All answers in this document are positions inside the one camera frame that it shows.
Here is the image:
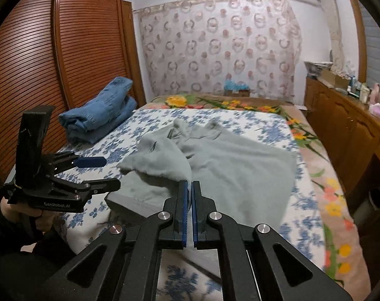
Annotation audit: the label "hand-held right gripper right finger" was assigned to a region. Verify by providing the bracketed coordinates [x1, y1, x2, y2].
[191, 180, 354, 301]

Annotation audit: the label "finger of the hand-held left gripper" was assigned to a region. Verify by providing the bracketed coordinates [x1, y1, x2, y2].
[42, 150, 107, 174]
[51, 177, 122, 202]

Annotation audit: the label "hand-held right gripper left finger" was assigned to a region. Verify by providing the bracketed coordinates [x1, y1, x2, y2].
[30, 179, 190, 301]

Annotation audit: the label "grey underwear garment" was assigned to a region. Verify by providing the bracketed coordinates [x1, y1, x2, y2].
[105, 117, 299, 229]

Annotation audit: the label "person's left forearm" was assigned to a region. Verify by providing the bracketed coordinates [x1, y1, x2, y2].
[0, 219, 79, 301]

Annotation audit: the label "person's left hand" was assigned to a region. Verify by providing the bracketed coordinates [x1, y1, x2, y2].
[0, 198, 50, 236]

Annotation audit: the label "folded blue jeans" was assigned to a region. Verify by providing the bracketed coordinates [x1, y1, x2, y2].
[59, 76, 138, 145]

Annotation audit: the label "wooden louvred wardrobe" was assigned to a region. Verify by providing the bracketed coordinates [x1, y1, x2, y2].
[0, 0, 146, 182]

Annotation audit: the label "blue floral bedsheet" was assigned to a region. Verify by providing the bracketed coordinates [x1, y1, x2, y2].
[8, 106, 327, 301]

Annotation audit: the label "small brown box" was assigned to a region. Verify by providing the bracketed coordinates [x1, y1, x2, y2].
[224, 89, 251, 98]

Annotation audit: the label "teal fluffy bundle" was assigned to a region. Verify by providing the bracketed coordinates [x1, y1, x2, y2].
[224, 78, 250, 92]

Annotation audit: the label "colourful floral pillow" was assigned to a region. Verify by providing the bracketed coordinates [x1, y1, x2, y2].
[146, 92, 371, 292]

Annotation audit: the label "patterned bowl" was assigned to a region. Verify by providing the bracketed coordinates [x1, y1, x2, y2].
[304, 61, 334, 78]

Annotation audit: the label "open cardboard box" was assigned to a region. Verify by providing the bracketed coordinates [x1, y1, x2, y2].
[317, 69, 350, 89]

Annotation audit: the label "beige lace drape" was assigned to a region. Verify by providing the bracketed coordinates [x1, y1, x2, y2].
[315, 0, 357, 76]

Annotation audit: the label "ring patterned curtain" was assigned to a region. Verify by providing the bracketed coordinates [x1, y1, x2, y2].
[135, 0, 303, 104]

